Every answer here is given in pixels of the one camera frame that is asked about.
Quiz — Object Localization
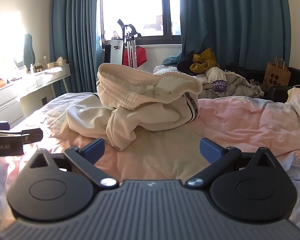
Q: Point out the mustard yellow garment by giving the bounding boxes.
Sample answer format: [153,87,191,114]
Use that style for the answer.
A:
[189,48,220,73]

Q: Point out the teal blue cloth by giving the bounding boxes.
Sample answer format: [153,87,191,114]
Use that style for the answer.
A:
[162,51,183,67]

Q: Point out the teal hanging cloth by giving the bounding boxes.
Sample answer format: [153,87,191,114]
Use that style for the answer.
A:
[24,34,36,67]

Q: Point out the white drawer cabinet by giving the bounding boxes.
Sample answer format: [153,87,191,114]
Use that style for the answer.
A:
[0,84,24,122]

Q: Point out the black armchair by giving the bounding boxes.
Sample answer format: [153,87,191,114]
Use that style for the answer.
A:
[264,67,300,103]

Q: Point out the white pants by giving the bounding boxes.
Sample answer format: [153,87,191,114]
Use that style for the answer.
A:
[66,63,202,152]

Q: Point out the teal curtain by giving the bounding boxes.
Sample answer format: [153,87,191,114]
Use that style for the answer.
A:
[50,0,108,98]
[179,0,292,73]

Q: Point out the black and white stand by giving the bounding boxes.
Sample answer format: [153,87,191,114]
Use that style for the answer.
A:
[117,19,142,68]

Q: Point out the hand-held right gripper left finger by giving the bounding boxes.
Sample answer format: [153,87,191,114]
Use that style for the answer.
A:
[24,138,118,190]

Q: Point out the red bag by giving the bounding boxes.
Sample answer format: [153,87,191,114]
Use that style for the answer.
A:
[122,45,147,68]

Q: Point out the white desk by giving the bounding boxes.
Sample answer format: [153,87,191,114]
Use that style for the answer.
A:
[20,63,71,105]

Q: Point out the black garment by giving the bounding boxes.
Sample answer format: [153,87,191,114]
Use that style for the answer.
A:
[177,51,198,75]

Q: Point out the window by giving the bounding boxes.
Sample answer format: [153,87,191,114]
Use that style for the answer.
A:
[96,0,188,46]

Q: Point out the white garment with purple patch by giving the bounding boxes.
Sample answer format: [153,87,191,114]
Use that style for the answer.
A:
[205,67,228,92]

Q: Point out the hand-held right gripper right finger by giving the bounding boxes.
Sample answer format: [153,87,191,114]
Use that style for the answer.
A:
[186,138,281,188]

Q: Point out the brown paper bag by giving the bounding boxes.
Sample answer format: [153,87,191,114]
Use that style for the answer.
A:
[264,56,292,89]

